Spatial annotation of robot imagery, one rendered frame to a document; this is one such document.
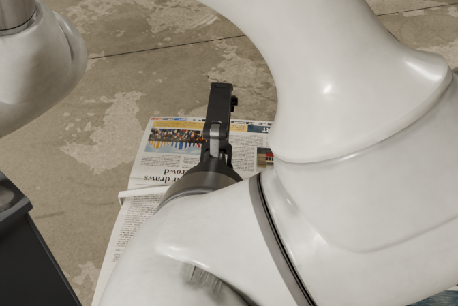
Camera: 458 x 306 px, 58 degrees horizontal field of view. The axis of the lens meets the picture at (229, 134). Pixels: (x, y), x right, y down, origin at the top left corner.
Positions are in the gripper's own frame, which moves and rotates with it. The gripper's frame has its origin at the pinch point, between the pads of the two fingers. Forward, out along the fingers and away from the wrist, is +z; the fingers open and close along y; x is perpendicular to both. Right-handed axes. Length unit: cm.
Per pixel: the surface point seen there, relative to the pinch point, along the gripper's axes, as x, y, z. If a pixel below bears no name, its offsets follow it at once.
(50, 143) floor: -99, 50, 148
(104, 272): -14.2, 14.7, -9.7
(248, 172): 3.8, 5.9, 6.1
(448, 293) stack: 41, 30, 12
